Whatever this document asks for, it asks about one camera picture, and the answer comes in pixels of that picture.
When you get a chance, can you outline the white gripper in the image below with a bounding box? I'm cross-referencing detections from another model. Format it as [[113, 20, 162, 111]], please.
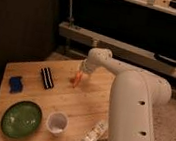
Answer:
[[73, 59, 96, 87]]

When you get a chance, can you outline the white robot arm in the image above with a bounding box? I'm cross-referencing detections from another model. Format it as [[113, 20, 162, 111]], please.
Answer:
[[79, 48, 172, 141]]

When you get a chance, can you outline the black white striped block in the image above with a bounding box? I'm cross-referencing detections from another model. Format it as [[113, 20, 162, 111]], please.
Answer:
[[41, 67, 54, 89]]

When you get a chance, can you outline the grey metal beam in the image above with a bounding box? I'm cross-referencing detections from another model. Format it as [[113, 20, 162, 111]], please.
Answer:
[[59, 21, 176, 79]]

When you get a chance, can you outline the white plastic cup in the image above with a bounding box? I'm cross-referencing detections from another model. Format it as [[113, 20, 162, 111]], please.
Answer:
[[46, 112, 69, 136]]

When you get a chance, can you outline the clear plastic bottle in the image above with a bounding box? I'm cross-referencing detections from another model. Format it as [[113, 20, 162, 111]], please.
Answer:
[[82, 120, 108, 141]]

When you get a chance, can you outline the blue sponge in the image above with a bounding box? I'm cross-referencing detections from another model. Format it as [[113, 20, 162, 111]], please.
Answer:
[[9, 76, 23, 93]]

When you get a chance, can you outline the green bowl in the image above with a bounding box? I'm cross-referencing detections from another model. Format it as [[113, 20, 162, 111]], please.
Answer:
[[0, 100, 43, 139]]

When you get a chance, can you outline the metal pole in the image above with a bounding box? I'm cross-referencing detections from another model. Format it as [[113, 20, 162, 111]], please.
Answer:
[[68, 0, 74, 27]]

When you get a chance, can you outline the black handle strap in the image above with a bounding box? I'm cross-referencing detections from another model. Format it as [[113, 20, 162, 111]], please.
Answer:
[[152, 52, 176, 68]]

